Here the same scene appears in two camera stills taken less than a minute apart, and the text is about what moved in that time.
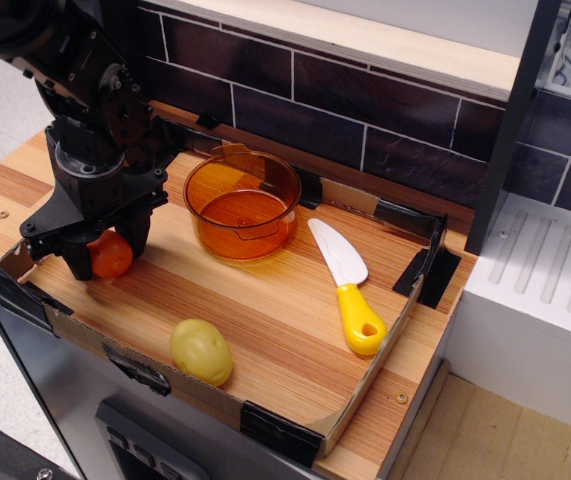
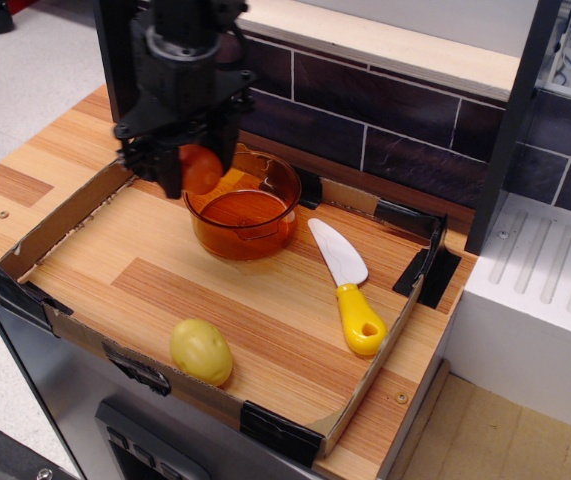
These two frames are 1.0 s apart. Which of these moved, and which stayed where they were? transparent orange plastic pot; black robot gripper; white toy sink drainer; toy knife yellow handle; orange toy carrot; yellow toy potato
Moved: black robot gripper; orange toy carrot
Stayed: white toy sink drainer; transparent orange plastic pot; yellow toy potato; toy knife yellow handle
